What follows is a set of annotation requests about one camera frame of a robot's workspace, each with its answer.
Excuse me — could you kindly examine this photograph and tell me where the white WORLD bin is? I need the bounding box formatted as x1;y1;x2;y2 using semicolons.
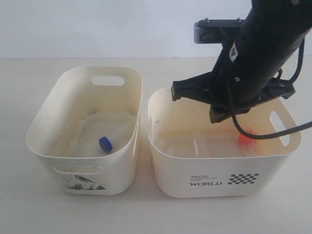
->
147;87;302;198

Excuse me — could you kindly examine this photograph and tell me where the black cable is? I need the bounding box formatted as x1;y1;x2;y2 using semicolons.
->
216;24;312;141

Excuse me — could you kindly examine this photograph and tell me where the blue capped tube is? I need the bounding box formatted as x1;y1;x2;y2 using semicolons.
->
98;136;122;155

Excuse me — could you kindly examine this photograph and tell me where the white plastic bin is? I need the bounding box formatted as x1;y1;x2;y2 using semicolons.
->
26;65;143;195

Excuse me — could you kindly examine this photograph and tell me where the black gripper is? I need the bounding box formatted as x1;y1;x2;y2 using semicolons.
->
171;41;295;124

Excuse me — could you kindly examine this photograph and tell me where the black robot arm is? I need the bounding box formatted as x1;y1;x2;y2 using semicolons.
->
171;0;312;123

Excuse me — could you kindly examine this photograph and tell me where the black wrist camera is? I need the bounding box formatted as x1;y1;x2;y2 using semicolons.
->
194;18;246;45

